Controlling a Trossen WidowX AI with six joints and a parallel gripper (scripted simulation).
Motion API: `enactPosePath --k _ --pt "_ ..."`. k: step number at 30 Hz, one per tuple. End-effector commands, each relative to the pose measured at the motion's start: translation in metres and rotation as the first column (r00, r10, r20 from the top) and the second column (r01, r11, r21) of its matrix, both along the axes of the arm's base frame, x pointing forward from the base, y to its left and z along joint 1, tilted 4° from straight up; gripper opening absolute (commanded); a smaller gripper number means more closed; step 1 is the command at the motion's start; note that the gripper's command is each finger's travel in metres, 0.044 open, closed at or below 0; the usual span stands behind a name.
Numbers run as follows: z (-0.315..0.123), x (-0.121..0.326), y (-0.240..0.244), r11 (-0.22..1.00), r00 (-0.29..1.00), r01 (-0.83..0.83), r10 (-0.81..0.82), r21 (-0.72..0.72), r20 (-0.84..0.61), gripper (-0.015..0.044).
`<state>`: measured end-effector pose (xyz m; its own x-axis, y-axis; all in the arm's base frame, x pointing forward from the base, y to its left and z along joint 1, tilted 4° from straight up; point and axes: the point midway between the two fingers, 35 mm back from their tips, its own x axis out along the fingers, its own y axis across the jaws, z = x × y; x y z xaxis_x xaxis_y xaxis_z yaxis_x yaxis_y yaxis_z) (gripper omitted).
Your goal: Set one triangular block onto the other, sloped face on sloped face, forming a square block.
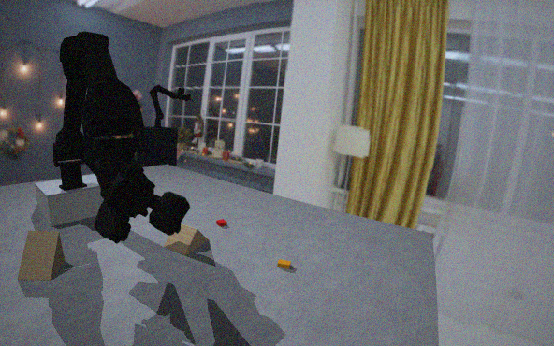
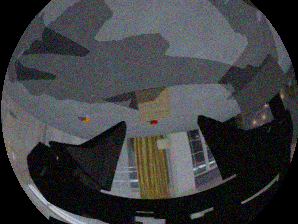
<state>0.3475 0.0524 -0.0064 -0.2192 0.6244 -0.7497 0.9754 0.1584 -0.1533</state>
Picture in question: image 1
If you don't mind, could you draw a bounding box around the tan triangular block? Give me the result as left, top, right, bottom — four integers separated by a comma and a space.
164, 223, 208, 255
17, 230, 65, 281

